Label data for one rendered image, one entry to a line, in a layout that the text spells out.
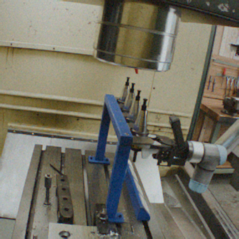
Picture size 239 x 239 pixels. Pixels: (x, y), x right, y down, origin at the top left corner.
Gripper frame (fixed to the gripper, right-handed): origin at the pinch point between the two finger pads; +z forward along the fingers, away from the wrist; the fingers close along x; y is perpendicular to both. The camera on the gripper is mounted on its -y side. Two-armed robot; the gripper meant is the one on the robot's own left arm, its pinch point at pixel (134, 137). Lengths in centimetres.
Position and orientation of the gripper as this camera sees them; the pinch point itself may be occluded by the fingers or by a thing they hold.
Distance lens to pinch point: 96.0
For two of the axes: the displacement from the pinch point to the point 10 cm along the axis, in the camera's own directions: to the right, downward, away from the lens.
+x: -1.3, -3.4, 9.3
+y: -2.2, 9.3, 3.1
